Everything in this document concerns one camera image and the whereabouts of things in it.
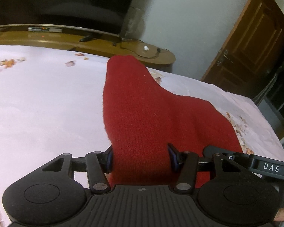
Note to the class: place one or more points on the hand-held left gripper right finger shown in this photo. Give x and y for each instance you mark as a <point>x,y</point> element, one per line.
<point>172,158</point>

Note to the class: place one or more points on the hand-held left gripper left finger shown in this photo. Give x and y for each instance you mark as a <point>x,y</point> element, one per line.
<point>109,162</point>

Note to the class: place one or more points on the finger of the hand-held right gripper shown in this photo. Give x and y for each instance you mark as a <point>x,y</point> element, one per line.
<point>213,150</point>

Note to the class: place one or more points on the red knitted sweater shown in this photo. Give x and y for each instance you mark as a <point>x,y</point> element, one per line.
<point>144,113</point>

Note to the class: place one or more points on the white floral bed sheet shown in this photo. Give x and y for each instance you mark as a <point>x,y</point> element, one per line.
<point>45,94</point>

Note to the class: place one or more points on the metal door latch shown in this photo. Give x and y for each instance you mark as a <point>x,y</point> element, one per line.
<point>223,56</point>

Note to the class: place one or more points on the small white plug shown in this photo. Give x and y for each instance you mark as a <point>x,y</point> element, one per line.
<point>145,47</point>

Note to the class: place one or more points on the wooden television cabinet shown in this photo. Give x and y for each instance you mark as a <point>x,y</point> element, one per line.
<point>97,43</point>

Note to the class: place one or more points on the brown wooden door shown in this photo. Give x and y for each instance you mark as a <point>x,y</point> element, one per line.
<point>250,35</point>

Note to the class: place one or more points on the grey set-top box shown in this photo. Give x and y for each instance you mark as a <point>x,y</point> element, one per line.
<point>45,29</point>

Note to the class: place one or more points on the black flat television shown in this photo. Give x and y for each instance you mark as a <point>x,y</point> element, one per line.
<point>61,2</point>

